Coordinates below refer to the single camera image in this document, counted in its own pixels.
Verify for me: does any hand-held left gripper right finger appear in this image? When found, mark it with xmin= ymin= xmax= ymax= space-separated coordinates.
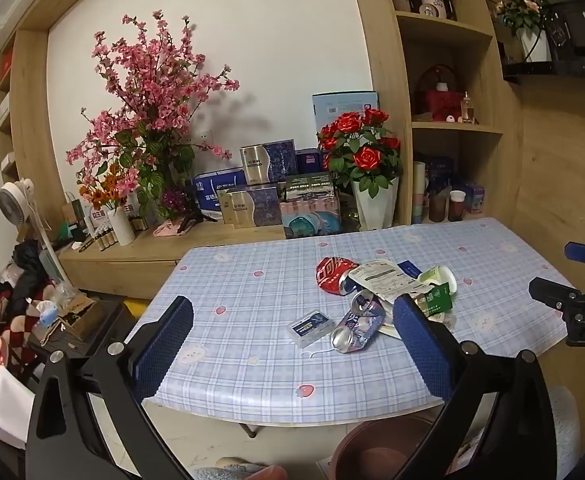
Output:
xmin=379 ymin=292 xmax=558 ymax=480

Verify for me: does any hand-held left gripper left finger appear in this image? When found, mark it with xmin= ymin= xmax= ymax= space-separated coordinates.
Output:
xmin=25 ymin=295 xmax=196 ymax=480

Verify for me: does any green white foil packet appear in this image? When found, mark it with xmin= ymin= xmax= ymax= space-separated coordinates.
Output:
xmin=412 ymin=282 xmax=454 ymax=317

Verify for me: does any white green paper cup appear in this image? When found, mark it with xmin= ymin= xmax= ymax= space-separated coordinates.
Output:
xmin=419 ymin=265 xmax=459 ymax=295

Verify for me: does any white printed paper packet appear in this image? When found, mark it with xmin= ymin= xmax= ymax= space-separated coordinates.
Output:
xmin=347 ymin=260 xmax=427 ymax=307

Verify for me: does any clear plastic floss box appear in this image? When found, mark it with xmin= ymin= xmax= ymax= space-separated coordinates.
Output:
xmin=286 ymin=311 xmax=334 ymax=347

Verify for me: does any maroon plastic trash bin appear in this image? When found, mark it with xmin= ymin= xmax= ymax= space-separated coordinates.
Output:
xmin=335 ymin=415 xmax=447 ymax=480

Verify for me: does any crushed red soda can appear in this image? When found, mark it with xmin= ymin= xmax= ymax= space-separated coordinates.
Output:
xmin=316 ymin=256 xmax=361 ymax=297

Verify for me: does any black low stool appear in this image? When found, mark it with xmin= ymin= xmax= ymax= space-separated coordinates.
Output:
xmin=25 ymin=300 xmax=139 ymax=391

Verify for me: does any wooden low cabinet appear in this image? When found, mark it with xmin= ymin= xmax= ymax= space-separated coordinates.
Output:
xmin=57 ymin=220 xmax=294 ymax=302

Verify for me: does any open cardboard box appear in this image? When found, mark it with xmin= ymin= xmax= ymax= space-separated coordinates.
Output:
xmin=55 ymin=292 xmax=99 ymax=339

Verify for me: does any fluffy pale stool cushion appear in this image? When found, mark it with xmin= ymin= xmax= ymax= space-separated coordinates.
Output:
xmin=541 ymin=385 xmax=581 ymax=480

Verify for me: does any small purple box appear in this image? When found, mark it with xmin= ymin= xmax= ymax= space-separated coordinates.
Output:
xmin=465 ymin=183 xmax=486 ymax=214

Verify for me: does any row of small brown bottles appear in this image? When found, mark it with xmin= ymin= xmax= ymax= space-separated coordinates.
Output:
xmin=90 ymin=225 xmax=119 ymax=254

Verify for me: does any blue white tissue pack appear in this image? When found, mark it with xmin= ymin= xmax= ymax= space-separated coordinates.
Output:
xmin=32 ymin=300 xmax=62 ymax=329

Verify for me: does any brown cup white lid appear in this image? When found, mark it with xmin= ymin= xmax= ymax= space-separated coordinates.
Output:
xmin=448 ymin=190 xmax=467 ymax=222

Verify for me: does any orange flowers white ribbed vase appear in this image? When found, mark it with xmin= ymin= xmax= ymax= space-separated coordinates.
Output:
xmin=77 ymin=165 xmax=137 ymax=247

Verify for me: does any brown glass cup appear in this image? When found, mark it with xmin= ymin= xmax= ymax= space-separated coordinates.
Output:
xmin=428 ymin=192 xmax=448 ymax=222

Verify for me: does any purple flower bunch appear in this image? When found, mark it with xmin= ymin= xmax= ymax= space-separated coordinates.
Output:
xmin=152 ymin=187 xmax=196 ymax=238

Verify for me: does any stack of pastel paper cups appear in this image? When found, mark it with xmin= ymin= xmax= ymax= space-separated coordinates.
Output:
xmin=412 ymin=161 xmax=428 ymax=225

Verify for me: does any green paper bag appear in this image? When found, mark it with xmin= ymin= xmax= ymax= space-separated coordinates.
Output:
xmin=62 ymin=191 xmax=86 ymax=232

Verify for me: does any blue white carton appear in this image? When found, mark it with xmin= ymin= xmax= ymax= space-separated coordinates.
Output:
xmin=192 ymin=167 xmax=248 ymax=222

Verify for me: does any pile of clothes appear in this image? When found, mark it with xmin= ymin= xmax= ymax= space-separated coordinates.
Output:
xmin=0 ymin=240 xmax=73 ymax=361

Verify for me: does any silver blue gift box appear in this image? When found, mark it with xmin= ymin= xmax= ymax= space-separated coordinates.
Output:
xmin=217 ymin=185 xmax=284 ymax=230

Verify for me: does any dark blue printed box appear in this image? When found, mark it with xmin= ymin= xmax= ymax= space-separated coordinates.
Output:
xmin=425 ymin=157 xmax=456 ymax=196

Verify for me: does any white printed bag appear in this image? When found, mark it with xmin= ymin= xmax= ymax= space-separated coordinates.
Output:
xmin=0 ymin=355 xmax=36 ymax=450

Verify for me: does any dark green flat box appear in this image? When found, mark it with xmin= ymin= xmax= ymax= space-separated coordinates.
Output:
xmin=278 ymin=172 xmax=338 ymax=204

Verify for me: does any red rose plant white pot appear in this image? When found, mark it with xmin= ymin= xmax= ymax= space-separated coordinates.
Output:
xmin=317 ymin=109 xmax=403 ymax=231

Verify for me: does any white standing fan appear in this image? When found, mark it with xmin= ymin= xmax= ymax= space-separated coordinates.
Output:
xmin=0 ymin=178 xmax=60 ymax=281

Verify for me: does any gold and blue gift box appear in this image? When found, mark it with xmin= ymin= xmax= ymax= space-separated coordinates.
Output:
xmin=240 ymin=141 xmax=297 ymax=185

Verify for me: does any red gift basket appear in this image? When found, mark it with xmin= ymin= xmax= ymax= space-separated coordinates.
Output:
xmin=416 ymin=65 xmax=466 ymax=122

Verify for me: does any small dark blue box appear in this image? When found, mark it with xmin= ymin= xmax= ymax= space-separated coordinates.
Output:
xmin=295 ymin=149 xmax=324 ymax=177

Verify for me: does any wooden shelf unit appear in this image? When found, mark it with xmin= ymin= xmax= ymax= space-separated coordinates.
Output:
xmin=346 ymin=0 xmax=524 ymax=227

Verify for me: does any pink rose plant white pot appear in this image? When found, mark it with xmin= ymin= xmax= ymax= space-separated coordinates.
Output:
xmin=495 ymin=0 xmax=554 ymax=64

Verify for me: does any light blue white box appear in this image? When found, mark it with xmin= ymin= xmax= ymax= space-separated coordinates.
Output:
xmin=312 ymin=91 xmax=379 ymax=129

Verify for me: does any pink blossom flower arrangement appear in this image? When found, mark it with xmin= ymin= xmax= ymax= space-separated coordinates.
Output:
xmin=66 ymin=10 xmax=242 ymax=221

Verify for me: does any black wall shelf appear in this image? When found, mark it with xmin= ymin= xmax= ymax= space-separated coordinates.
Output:
xmin=502 ymin=59 xmax=585 ymax=83

